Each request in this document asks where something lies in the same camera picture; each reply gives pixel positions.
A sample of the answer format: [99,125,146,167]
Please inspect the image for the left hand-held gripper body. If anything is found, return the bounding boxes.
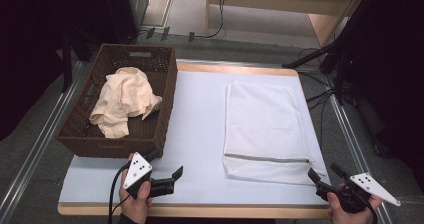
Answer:
[122,152,175,200]

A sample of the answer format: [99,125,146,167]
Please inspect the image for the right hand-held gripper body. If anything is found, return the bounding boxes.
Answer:
[316,172,402,215]

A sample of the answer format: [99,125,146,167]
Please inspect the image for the brown wicker basket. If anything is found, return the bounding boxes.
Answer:
[55,43,179,159]

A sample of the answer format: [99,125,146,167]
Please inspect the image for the cream cloth garment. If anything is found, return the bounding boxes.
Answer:
[89,67,164,139]

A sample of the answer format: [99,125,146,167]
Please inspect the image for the white mesh laundry bag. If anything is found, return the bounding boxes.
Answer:
[222,80,328,186]

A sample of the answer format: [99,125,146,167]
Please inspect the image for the person's left hand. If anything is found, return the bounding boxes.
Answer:
[118,153,153,224]

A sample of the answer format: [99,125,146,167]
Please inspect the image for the person's right hand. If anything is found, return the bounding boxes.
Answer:
[326,183,383,224]

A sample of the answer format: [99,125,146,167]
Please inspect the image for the white table mat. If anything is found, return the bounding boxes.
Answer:
[59,70,331,207]

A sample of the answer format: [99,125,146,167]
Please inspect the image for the black upright stand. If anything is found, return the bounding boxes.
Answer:
[61,30,73,94]

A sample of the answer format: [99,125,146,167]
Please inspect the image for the black tripod stand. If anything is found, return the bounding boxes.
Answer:
[281,0,371,106]

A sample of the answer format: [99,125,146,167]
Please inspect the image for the dark grey cabinet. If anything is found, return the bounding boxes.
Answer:
[103,0,150,44]

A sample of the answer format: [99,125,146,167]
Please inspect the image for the light wooden shelf unit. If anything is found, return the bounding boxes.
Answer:
[204,0,368,47]

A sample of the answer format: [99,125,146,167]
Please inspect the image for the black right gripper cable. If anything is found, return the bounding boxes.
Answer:
[361,197,380,224]

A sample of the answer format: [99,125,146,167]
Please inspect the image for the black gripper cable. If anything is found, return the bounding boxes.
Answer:
[361,197,380,224]
[107,160,133,224]

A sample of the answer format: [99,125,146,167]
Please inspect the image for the aluminium floor rail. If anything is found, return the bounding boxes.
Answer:
[324,73,394,224]
[0,60,84,224]

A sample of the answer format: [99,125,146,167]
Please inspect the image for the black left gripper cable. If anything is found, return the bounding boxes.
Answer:
[107,160,133,224]

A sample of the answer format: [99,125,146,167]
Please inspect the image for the black floor cables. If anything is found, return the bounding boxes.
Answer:
[297,47,338,145]

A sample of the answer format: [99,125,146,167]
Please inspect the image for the black hanging cable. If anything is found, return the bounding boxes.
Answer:
[191,0,229,40]

